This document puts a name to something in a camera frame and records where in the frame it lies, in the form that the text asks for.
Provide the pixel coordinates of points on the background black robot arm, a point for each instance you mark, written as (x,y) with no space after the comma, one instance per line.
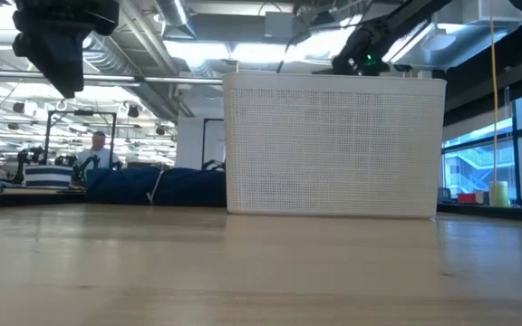
(84,169)
(27,158)

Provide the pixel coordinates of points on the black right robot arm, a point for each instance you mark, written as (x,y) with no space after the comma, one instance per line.
(406,16)

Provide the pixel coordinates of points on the white perforated plastic bin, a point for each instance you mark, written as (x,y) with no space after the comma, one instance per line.
(333,149)

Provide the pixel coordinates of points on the blue white striped bin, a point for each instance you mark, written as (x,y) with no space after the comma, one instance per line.
(49,176)

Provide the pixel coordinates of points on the black ceiling lamp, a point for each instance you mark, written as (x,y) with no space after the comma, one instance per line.
(18,107)
(132,111)

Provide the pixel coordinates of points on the person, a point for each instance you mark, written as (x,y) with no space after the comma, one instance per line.
(100,156)

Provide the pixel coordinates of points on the red box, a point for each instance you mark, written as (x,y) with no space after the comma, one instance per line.
(467,198)

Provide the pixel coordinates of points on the yellow-green roll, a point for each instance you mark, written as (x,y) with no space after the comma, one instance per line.
(499,194)

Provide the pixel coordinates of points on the black metal stand frame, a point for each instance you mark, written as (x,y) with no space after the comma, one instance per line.
(80,113)

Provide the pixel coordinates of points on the black aluminium table frame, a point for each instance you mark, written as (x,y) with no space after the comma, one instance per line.
(492,213)

